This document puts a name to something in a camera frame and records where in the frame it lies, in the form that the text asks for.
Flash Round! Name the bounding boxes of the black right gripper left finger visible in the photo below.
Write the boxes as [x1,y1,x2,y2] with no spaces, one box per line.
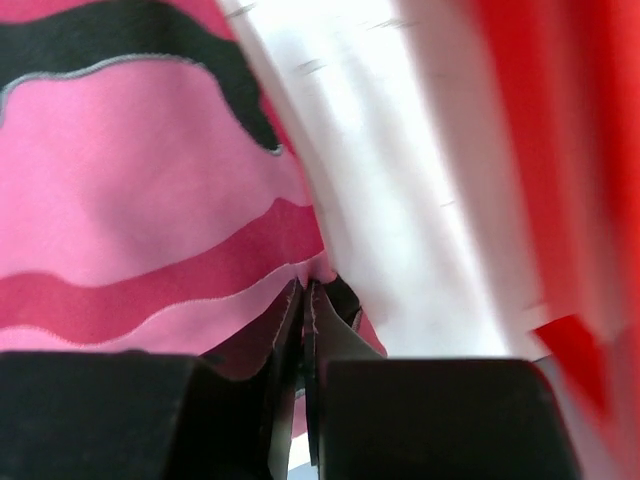
[1,281,303,479]

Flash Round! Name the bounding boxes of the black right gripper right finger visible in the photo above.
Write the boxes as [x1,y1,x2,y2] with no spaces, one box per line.
[304,283,582,480]

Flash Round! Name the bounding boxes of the pink camo trousers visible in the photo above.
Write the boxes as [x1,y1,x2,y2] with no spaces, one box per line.
[1,1,381,355]

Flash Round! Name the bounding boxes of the red plastic tray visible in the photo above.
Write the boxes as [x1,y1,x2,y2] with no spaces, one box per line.
[475,1,639,479]

